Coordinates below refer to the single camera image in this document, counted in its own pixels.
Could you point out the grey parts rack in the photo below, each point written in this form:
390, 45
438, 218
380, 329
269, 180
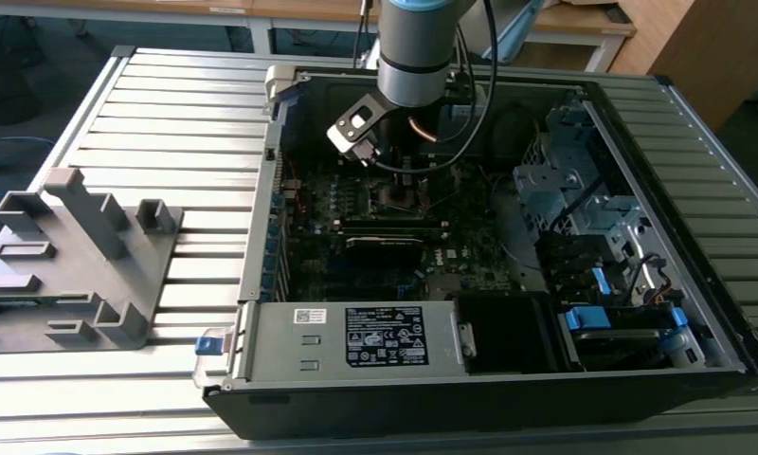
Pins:
81, 265

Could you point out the black PC case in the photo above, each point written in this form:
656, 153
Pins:
417, 412

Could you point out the black office chair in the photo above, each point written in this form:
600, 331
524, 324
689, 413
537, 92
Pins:
2, 90

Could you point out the CPU socket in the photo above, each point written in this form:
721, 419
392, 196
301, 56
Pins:
373, 211

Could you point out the blue carrier tab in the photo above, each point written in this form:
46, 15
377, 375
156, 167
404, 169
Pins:
598, 279

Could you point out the black disk blue carrier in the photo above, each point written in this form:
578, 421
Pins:
588, 317

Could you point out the black graphics card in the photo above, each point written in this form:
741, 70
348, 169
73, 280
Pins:
385, 253

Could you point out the blue card retainer clips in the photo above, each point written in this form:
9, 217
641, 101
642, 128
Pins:
272, 265

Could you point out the blue case tab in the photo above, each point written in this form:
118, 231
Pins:
208, 345

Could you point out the wooden cabinet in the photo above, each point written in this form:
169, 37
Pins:
720, 52

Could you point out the beige case latch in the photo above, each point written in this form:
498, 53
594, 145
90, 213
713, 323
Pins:
281, 80

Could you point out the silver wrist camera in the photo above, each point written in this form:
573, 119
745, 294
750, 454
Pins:
344, 140

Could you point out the square chipset heatsink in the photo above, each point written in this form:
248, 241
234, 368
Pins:
445, 285

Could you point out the black RAM slot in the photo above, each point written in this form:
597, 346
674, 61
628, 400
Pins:
392, 224
392, 230
392, 235
392, 219

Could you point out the green motherboard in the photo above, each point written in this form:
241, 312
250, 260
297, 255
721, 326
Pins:
473, 246

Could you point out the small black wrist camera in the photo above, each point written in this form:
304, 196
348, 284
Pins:
464, 83

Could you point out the metal drive cage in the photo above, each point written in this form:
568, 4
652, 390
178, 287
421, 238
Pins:
537, 182

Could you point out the black drive connectors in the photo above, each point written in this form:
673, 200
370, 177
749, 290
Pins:
569, 256

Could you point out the silver power supply unit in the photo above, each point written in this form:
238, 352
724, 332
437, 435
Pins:
277, 341

